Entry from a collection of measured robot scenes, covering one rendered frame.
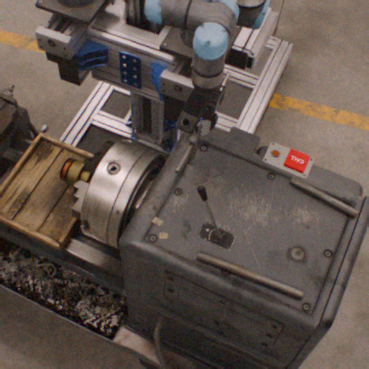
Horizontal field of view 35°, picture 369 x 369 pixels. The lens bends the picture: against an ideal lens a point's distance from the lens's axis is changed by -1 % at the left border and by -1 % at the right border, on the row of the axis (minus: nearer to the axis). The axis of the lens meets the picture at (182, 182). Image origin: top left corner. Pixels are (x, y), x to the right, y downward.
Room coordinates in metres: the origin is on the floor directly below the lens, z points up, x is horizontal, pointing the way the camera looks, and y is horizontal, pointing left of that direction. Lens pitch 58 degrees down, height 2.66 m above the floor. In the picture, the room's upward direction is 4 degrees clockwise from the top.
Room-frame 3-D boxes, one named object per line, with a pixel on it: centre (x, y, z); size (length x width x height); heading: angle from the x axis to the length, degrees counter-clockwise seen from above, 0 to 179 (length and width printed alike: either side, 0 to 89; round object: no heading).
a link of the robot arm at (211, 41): (0.98, -0.04, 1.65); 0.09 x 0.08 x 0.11; 167
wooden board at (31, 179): (1.02, 0.45, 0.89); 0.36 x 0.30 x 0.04; 158
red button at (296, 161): (0.95, -0.32, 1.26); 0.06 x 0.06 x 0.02; 68
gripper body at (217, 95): (0.98, -0.05, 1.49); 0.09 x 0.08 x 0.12; 158
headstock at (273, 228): (0.78, -0.20, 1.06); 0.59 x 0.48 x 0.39; 68
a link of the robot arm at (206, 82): (0.98, -0.04, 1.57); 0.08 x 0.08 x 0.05
